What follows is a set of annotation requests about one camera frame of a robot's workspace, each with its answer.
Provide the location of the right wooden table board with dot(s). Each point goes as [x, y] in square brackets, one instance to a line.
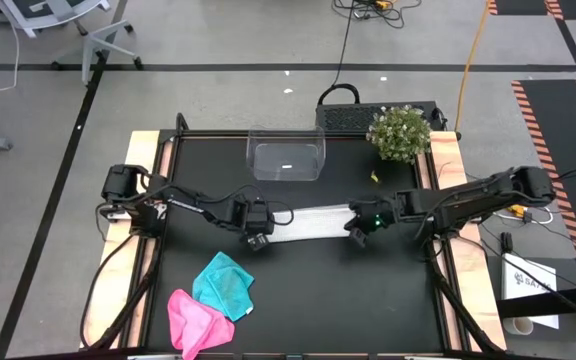
[445, 150]

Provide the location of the black power adapter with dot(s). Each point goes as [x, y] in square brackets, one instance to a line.
[506, 242]

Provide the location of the left wooden table board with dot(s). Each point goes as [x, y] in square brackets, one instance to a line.
[138, 150]

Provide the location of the teal microfiber towel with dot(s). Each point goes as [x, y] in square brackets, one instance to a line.
[223, 285]

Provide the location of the yellow plug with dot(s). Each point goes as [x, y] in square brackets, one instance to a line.
[518, 210]

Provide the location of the black table frame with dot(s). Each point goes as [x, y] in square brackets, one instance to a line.
[218, 134]

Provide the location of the white printed box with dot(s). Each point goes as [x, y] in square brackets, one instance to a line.
[528, 285]

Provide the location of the white microfiber towel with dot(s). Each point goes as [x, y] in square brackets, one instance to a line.
[313, 222]

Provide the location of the pink microfiber towel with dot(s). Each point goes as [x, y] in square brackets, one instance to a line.
[195, 322]

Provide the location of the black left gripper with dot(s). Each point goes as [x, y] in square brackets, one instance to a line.
[258, 217]

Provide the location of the small yellow scrap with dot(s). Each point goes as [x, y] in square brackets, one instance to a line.
[374, 176]

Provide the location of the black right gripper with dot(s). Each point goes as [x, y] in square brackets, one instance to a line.
[380, 215]

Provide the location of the green potted plant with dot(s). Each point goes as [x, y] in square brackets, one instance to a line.
[399, 134]

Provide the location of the white office chair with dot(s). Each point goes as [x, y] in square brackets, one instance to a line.
[90, 42]

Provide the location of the black mat with striped edge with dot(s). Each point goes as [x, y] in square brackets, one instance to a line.
[553, 140]
[518, 6]

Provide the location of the black beam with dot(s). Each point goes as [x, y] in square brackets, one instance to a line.
[543, 302]

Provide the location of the clear plastic bin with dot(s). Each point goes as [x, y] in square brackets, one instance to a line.
[285, 160]

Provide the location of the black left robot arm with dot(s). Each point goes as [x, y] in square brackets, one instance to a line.
[183, 202]

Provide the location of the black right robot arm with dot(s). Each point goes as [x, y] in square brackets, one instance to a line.
[468, 192]

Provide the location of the wooden table board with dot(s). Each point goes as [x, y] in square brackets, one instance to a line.
[445, 150]
[138, 150]

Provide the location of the black computer case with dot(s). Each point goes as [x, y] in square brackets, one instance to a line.
[348, 117]

